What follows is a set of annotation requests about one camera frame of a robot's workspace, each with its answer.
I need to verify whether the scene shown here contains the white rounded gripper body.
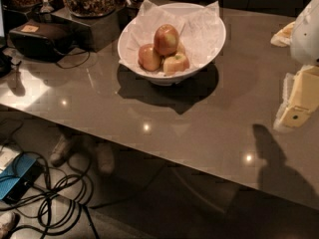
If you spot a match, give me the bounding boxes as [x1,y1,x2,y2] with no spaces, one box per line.
[290,0,319,66]

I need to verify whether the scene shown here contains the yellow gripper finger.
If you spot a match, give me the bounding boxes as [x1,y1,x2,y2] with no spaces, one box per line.
[273,66,319,132]
[270,22,295,47]

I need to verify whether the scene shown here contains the hidden back apple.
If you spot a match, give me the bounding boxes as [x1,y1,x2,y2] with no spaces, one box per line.
[176,41,185,54]

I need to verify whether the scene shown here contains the front yellow red apple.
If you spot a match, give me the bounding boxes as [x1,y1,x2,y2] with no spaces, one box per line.
[162,53,189,76]

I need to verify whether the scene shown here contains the left red apple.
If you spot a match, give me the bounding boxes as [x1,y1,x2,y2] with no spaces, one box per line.
[139,44,161,72]

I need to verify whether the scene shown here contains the white bowl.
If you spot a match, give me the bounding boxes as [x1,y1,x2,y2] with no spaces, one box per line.
[118,0,226,86]

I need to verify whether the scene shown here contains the white paper liner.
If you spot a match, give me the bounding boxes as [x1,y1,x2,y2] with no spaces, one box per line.
[118,0,226,82]

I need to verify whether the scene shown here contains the dark grey box stand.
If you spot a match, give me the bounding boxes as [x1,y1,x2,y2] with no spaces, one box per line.
[52,8,121,52]

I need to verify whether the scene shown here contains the right white shoe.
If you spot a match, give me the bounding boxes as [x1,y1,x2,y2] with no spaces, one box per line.
[96,142,115,175]

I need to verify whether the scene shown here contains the metal scoop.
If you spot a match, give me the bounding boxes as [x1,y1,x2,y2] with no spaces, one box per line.
[40,0,54,13]

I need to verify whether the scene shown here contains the black device with label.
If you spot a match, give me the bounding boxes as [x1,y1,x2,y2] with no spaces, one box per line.
[9,20,74,62]

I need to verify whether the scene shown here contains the left white shoe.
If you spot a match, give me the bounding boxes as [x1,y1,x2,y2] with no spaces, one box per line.
[50,134,76,167]

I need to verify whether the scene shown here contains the blue box on floor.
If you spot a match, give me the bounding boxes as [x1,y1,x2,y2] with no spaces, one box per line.
[0,154,43,204]

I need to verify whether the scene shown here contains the white shoe bottom corner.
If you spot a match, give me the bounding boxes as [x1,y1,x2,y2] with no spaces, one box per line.
[0,212,16,239]

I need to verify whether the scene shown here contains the black cable on table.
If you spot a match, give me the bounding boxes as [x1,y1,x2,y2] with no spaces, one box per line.
[54,48,92,70]

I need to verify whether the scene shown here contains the black floor cables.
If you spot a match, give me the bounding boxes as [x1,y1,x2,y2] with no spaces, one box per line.
[0,118,101,239]

